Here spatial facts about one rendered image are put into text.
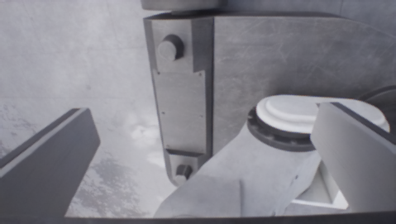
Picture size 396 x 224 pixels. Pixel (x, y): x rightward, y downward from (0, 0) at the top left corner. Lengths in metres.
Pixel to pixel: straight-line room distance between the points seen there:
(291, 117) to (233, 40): 0.20
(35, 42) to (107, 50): 0.30
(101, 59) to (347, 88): 0.73
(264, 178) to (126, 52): 0.59
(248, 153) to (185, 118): 0.24
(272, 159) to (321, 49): 0.25
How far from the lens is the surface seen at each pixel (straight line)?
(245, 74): 0.47
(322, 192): 0.50
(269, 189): 0.29
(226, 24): 0.45
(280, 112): 0.36
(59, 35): 0.88
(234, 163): 0.31
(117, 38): 0.74
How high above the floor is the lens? 0.61
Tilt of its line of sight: 57 degrees down
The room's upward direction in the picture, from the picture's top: 158 degrees counter-clockwise
